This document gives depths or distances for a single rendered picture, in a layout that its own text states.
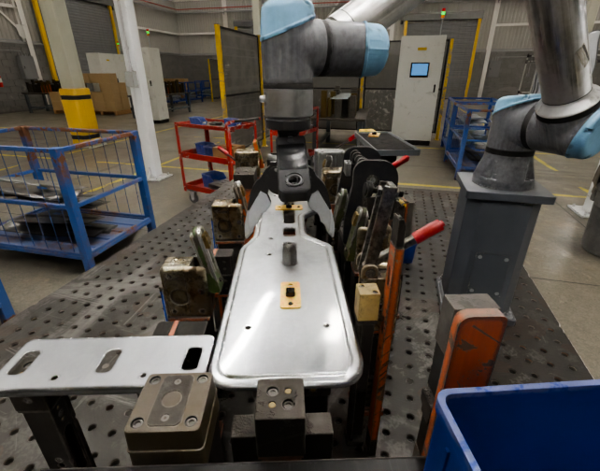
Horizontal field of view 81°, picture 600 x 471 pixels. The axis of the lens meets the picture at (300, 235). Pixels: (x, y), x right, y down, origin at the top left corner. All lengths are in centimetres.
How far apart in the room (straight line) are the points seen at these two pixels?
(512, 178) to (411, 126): 681
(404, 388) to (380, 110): 794
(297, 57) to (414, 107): 728
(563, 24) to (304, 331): 71
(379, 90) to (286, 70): 808
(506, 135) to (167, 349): 90
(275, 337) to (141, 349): 20
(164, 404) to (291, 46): 46
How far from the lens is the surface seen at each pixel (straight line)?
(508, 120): 104
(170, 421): 42
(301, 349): 55
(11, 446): 100
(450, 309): 34
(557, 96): 93
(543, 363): 115
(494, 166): 106
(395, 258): 51
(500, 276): 114
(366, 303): 57
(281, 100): 53
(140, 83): 526
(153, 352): 59
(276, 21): 54
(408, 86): 776
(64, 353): 65
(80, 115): 827
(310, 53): 54
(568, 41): 88
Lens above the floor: 138
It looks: 25 degrees down
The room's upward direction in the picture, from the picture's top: straight up
